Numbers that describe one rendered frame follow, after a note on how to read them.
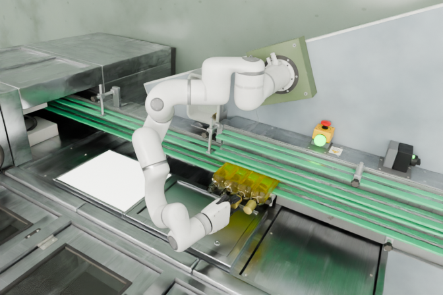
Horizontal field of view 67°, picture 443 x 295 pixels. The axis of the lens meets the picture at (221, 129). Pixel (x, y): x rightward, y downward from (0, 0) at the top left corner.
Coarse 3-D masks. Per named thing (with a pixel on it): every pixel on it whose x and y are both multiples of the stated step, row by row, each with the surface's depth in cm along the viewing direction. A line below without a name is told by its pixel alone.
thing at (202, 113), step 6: (192, 78) 154; (198, 78) 158; (192, 108) 161; (198, 108) 164; (204, 108) 163; (210, 108) 161; (216, 108) 159; (192, 114) 161; (198, 114) 162; (204, 114) 162; (210, 114) 162; (216, 114) 152; (198, 120) 158; (204, 120) 157; (216, 120) 153
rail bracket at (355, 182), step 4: (360, 164) 115; (360, 168) 116; (364, 168) 121; (356, 172) 118; (360, 172) 116; (356, 176) 116; (360, 176) 116; (352, 180) 115; (356, 180) 113; (360, 180) 116; (352, 184) 114; (356, 184) 113
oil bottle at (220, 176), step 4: (224, 164) 141; (228, 164) 142; (232, 164) 142; (220, 168) 138; (224, 168) 139; (228, 168) 139; (232, 168) 139; (236, 168) 141; (216, 172) 136; (220, 172) 136; (224, 172) 136; (228, 172) 136; (232, 172) 138; (212, 176) 134; (216, 176) 133; (220, 176) 133; (224, 176) 133; (212, 180) 134; (216, 180) 132; (220, 180) 132; (224, 180) 133; (220, 184) 132; (220, 188) 134
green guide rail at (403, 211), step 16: (240, 160) 139; (256, 160) 140; (288, 176) 130; (304, 176) 132; (320, 176) 132; (336, 192) 123; (352, 192) 125; (368, 192) 125; (384, 208) 117; (400, 208) 118; (416, 208) 118; (432, 224) 111
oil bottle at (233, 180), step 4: (240, 168) 140; (244, 168) 140; (236, 172) 137; (240, 172) 137; (244, 172) 137; (248, 172) 138; (228, 176) 134; (232, 176) 134; (236, 176) 134; (240, 176) 134; (244, 176) 135; (228, 180) 131; (232, 180) 131; (236, 180) 132; (240, 180) 132; (224, 184) 132; (228, 184) 130; (232, 184) 130; (236, 184) 130; (232, 188) 130; (236, 188) 131; (232, 192) 131; (236, 192) 132
